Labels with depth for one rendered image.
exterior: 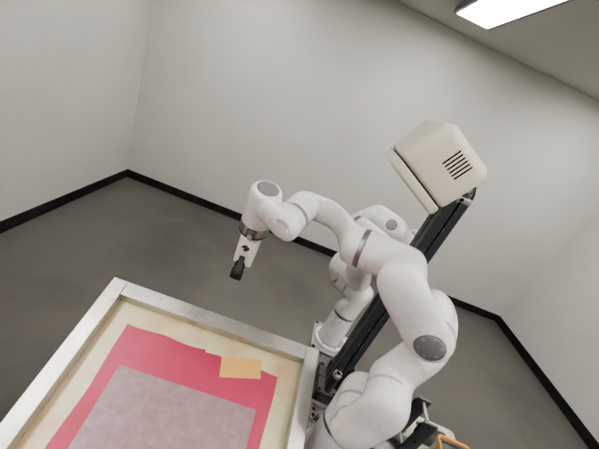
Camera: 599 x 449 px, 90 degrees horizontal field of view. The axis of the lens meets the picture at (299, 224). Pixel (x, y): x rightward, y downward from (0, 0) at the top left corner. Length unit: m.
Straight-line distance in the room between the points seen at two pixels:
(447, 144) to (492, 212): 3.96
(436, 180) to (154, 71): 3.85
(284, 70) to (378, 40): 1.05
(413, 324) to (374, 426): 0.24
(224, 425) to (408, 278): 0.55
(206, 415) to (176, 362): 0.14
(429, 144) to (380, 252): 0.24
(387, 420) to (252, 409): 0.33
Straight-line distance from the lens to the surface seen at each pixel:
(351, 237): 0.60
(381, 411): 0.69
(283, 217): 0.62
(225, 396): 0.85
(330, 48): 3.77
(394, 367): 0.72
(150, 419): 0.84
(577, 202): 5.11
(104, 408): 0.85
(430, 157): 0.66
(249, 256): 0.75
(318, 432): 0.93
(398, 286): 0.54
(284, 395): 0.88
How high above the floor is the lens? 1.99
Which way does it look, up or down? 24 degrees down
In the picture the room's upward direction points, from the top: 24 degrees clockwise
